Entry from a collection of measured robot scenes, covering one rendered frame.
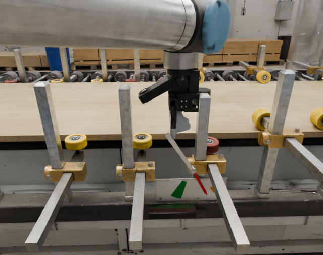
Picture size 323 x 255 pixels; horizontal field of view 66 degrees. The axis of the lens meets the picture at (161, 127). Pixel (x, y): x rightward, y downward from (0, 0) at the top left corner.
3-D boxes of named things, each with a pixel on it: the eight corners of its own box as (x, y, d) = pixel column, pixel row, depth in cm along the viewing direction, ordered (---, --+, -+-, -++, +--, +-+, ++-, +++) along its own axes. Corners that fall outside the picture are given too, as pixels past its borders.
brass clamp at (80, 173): (83, 182, 87) (82, 170, 85) (45, 183, 86) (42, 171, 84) (88, 172, 92) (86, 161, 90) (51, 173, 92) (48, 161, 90)
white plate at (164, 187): (224, 200, 93) (227, 178, 88) (155, 201, 92) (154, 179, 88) (224, 199, 93) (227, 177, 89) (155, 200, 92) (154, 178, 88)
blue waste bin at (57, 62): (71, 75, 581) (66, 42, 551) (46, 76, 575) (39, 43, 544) (76, 70, 634) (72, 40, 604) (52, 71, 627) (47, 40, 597)
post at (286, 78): (267, 197, 94) (296, 71, 74) (258, 198, 94) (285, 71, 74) (263, 191, 97) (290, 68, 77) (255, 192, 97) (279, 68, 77)
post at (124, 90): (136, 209, 94) (129, 86, 74) (127, 209, 94) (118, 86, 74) (136, 203, 98) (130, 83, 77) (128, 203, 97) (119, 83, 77)
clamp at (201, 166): (225, 173, 88) (226, 161, 86) (187, 174, 87) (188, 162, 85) (221, 164, 93) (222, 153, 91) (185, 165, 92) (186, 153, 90)
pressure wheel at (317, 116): (333, 108, 98) (314, 118, 99) (339, 123, 101) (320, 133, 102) (324, 102, 103) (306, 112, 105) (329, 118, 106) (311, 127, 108)
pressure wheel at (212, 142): (218, 171, 93) (221, 144, 88) (197, 171, 93) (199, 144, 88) (214, 160, 100) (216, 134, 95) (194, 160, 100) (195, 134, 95)
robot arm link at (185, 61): (164, 53, 60) (162, 47, 69) (164, 73, 62) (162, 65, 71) (200, 52, 60) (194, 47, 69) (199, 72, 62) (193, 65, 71)
